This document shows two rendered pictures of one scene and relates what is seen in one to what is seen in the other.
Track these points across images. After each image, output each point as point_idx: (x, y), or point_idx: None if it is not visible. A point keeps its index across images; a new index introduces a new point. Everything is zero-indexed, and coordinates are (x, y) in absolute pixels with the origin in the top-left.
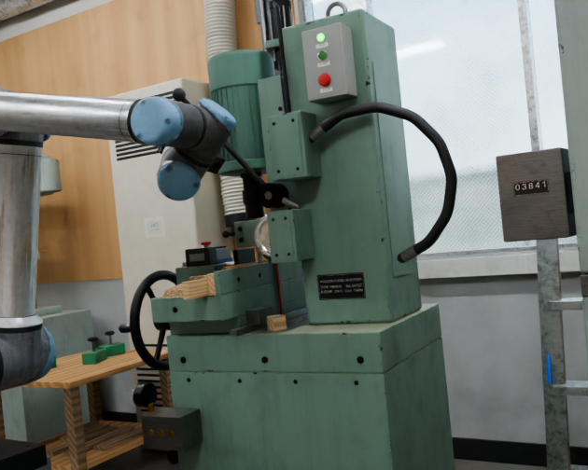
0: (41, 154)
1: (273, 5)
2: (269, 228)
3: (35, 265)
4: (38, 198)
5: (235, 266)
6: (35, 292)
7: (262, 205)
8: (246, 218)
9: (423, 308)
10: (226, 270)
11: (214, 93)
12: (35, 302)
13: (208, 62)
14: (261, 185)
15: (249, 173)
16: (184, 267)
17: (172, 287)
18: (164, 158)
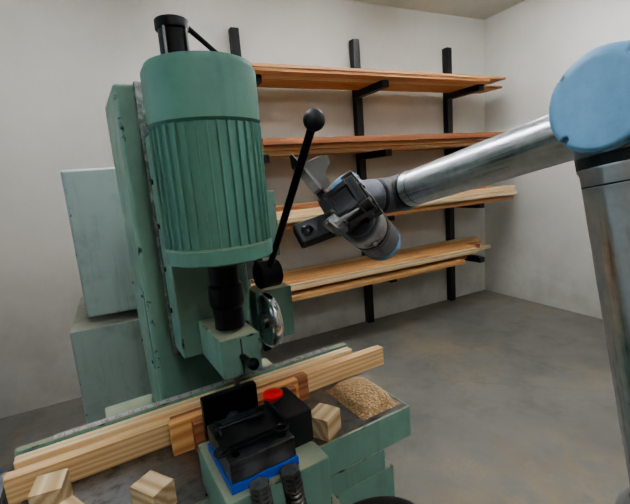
0: (582, 184)
1: (205, 41)
2: (291, 299)
3: (616, 402)
4: (595, 271)
5: (282, 381)
6: (625, 455)
7: (281, 282)
8: (243, 324)
9: (144, 397)
10: (330, 346)
11: (259, 126)
12: (629, 478)
13: (252, 67)
14: (274, 262)
15: (278, 249)
16: (314, 447)
17: (380, 389)
18: (389, 220)
